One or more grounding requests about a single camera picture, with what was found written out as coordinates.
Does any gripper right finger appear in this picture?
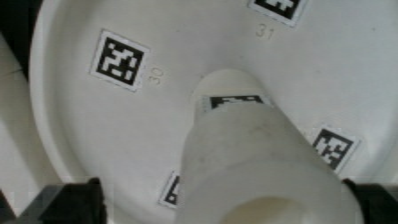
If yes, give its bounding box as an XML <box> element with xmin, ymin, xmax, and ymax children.
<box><xmin>343</xmin><ymin>179</ymin><xmax>398</xmax><ymax>224</ymax></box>

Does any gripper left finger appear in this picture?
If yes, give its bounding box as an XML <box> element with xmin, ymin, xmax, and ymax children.
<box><xmin>11</xmin><ymin>178</ymin><xmax>106</xmax><ymax>224</ymax></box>

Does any white cylindrical table leg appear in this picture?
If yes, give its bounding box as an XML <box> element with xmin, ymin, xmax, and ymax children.
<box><xmin>176</xmin><ymin>94</ymin><xmax>364</xmax><ymax>224</ymax></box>

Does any white round table top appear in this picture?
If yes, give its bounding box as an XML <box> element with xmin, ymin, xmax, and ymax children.
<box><xmin>30</xmin><ymin>0</ymin><xmax>398</xmax><ymax>224</ymax></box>

